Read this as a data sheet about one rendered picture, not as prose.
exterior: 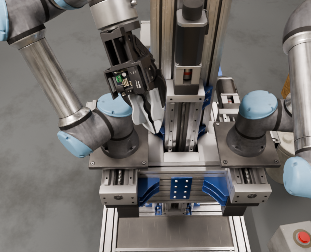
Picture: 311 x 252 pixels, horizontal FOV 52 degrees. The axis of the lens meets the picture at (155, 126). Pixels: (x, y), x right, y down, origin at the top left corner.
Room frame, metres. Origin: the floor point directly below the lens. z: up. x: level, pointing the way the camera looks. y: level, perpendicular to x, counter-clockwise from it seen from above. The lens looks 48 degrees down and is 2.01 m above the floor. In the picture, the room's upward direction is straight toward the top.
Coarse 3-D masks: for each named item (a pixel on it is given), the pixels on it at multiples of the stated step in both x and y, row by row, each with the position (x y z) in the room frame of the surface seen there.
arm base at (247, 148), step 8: (232, 128) 0.80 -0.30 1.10; (232, 136) 0.77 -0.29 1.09; (240, 136) 0.74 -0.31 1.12; (248, 136) 0.73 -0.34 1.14; (264, 136) 0.75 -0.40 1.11; (232, 144) 0.75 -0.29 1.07; (240, 144) 0.73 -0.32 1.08; (248, 144) 0.72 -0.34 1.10; (256, 144) 0.72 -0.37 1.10; (264, 144) 0.75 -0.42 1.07; (240, 152) 0.72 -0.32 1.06; (248, 152) 0.71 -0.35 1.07; (256, 152) 0.71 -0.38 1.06
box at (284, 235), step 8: (288, 224) 0.49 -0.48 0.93; (296, 224) 0.49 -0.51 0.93; (304, 224) 0.49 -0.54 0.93; (280, 232) 0.47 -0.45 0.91; (288, 232) 0.46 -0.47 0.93; (272, 240) 0.48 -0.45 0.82; (280, 240) 0.45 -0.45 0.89; (288, 240) 0.43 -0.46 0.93; (272, 248) 0.46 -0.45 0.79; (280, 248) 0.43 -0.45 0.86; (288, 248) 0.41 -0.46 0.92; (296, 248) 0.40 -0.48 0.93; (304, 248) 0.40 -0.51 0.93
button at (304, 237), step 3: (300, 234) 0.45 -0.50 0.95; (303, 234) 0.45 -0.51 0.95; (306, 234) 0.45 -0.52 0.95; (300, 237) 0.44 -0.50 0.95; (303, 237) 0.44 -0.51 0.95; (306, 237) 0.44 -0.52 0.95; (309, 237) 0.44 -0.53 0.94; (300, 240) 0.43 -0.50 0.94; (303, 240) 0.43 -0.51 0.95; (306, 240) 0.43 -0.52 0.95; (309, 240) 0.43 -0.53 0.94
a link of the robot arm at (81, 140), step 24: (0, 0) 0.80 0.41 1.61; (24, 0) 0.83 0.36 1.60; (0, 24) 0.76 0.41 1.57; (24, 24) 0.78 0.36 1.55; (24, 48) 0.76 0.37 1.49; (48, 48) 0.79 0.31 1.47; (48, 72) 0.74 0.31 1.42; (48, 96) 0.71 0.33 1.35; (72, 96) 0.72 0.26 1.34; (72, 120) 0.66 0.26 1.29; (96, 120) 0.70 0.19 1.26; (72, 144) 0.61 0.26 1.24; (96, 144) 0.64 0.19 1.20
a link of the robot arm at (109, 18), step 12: (108, 0) 0.49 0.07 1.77; (120, 0) 0.49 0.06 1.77; (132, 0) 0.51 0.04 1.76; (96, 12) 0.49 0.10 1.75; (108, 12) 0.48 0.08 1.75; (120, 12) 0.48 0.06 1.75; (132, 12) 0.49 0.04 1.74; (96, 24) 0.49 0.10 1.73; (108, 24) 0.47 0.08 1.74; (120, 24) 0.47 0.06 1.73
